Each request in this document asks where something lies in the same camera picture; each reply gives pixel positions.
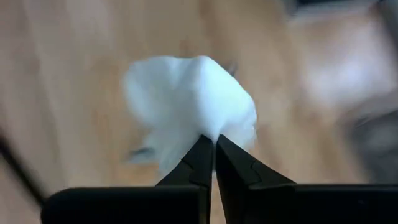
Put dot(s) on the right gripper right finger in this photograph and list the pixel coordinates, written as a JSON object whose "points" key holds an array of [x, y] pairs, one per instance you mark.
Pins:
{"points": [[255, 199]]}

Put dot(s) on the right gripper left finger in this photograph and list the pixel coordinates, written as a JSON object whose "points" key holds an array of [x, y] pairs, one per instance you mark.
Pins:
{"points": [[186, 199]]}

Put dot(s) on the white cloth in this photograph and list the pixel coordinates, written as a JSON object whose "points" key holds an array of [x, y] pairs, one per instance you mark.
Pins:
{"points": [[186, 99]]}

